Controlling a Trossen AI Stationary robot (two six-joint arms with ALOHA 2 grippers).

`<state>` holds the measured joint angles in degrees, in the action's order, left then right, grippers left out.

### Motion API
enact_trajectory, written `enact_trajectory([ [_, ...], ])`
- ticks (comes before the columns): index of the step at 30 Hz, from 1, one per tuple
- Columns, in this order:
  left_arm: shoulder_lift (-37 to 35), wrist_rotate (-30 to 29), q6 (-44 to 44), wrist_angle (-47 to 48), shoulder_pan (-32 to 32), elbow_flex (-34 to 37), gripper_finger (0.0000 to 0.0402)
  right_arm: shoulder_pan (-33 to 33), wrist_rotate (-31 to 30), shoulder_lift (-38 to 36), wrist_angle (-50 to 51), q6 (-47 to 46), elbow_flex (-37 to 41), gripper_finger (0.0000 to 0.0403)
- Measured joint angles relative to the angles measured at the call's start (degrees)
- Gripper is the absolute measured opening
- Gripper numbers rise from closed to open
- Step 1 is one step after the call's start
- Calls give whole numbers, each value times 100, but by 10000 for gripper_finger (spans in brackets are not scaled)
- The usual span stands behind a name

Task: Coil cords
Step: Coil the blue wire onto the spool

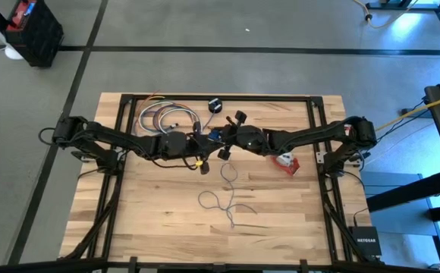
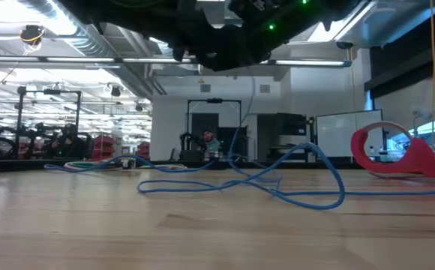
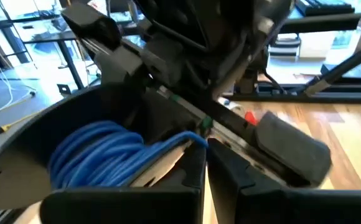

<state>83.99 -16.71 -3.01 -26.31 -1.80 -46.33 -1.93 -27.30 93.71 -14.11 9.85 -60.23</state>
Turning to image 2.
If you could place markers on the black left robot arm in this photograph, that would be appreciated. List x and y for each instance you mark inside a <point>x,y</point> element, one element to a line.
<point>127,15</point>

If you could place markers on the background black robot arm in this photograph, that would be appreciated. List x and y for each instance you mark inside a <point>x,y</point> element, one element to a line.
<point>185,144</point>
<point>67,144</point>

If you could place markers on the black box cabinet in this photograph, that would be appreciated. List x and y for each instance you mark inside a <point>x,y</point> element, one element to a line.
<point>292,123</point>

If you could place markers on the person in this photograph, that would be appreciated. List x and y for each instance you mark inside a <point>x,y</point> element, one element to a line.
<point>210,144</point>

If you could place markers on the long ceiling light bar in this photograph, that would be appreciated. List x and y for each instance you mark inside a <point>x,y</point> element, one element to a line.
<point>71,60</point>

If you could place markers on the black low bench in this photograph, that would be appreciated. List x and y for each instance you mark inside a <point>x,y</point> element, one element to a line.
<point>288,153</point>

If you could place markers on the red storage shelf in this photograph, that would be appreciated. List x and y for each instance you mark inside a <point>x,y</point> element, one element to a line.
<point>105,144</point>
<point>144,150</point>

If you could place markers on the whiteboard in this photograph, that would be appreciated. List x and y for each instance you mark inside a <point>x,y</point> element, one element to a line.
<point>337,135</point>

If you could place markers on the white printed tape roll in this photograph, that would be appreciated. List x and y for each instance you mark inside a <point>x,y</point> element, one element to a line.
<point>390,123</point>

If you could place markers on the red tape dispenser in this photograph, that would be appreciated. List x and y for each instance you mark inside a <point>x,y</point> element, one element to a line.
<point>420,161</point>

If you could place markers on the grey wall vent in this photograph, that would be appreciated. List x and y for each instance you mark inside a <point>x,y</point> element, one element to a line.
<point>205,88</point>
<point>264,88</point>

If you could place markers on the silver air duct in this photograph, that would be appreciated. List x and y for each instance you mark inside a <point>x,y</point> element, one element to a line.
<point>86,41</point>

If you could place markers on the dome security camera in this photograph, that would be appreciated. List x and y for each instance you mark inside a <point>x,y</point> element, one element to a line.
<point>344,45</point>

